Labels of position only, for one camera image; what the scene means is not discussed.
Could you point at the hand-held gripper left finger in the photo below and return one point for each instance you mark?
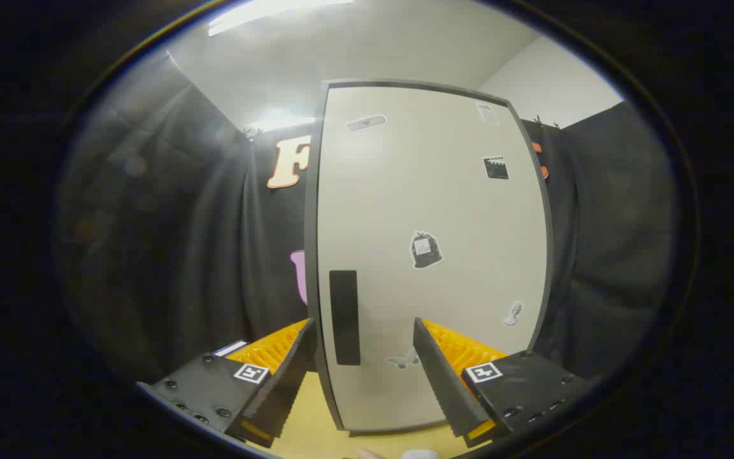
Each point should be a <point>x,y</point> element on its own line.
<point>284,389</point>

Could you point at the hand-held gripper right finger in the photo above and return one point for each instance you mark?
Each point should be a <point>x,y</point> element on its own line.
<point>443,382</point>

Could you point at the white shoe cabinet door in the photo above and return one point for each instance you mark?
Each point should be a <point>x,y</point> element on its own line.
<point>437,204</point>

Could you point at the grey shoe cabinet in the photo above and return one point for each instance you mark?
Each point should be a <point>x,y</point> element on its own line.
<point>311,191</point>

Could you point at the portrait cover book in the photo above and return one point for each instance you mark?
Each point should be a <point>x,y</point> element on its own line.
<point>230,348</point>

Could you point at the black backdrop cloth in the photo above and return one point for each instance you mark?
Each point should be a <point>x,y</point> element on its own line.
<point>169,242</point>

